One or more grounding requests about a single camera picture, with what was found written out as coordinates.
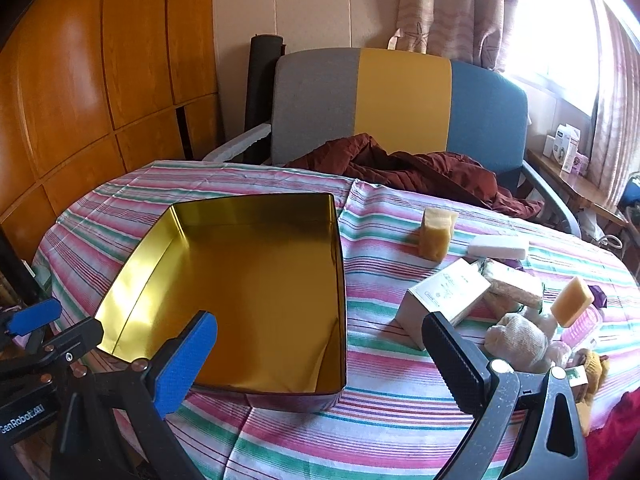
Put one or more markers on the rice cracker packet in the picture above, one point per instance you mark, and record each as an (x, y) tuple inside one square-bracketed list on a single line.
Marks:
[(515, 285)]

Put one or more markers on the small white product box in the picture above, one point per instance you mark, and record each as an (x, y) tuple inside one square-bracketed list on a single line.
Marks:
[(551, 146)]

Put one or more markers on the grey yellow blue chair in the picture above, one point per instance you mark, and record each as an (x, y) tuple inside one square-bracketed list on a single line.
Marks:
[(405, 100)]

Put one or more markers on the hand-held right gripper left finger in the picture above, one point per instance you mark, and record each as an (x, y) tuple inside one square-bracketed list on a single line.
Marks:
[(185, 360)]

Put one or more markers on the striped tablecloth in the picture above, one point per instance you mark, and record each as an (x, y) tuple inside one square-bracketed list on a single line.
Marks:
[(380, 260)]

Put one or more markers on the plastic-wrapped gauze roll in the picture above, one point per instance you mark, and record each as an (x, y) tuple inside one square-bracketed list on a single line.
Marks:
[(515, 342)]

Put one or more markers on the small green white box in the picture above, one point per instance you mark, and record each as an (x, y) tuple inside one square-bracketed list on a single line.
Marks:
[(576, 377)]

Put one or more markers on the rectangular metal tin box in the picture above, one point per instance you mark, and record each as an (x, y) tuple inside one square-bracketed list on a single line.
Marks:
[(250, 285)]

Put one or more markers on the pink patterned curtain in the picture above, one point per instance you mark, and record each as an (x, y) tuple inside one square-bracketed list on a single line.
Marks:
[(612, 110), (440, 0)]

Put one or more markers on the small yellow sponge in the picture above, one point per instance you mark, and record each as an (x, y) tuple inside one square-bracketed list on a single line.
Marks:
[(572, 301)]

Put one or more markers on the wooden side table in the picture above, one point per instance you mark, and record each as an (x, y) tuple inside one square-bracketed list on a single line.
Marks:
[(575, 185)]

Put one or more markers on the tall white product box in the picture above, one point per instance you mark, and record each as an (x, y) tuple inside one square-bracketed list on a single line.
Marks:
[(569, 147)]

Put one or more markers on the red cloth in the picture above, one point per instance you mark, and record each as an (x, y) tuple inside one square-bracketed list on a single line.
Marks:
[(615, 440)]

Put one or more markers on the yellow plush toy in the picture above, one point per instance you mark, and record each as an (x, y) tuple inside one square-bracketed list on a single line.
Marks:
[(597, 367)]

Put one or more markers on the notched yellow sponge block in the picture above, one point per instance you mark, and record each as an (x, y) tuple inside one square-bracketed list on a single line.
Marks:
[(437, 235)]

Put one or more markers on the small pink box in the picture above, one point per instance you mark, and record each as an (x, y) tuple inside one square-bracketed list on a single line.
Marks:
[(581, 164)]

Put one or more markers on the blue round object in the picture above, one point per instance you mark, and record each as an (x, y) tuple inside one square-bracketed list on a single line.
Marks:
[(632, 197)]

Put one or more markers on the purple wrapper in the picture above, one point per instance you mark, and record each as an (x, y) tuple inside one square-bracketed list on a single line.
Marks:
[(597, 296), (512, 263)]

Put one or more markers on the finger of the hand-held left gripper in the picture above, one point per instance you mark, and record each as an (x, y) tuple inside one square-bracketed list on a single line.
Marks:
[(35, 317), (80, 335)]

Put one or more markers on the bright window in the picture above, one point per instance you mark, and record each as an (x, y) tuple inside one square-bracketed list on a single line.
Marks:
[(555, 25)]

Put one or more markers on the maroon jacket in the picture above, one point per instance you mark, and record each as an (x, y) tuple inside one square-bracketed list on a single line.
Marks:
[(425, 175)]

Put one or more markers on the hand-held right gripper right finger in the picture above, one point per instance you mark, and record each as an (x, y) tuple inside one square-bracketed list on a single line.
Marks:
[(455, 360)]

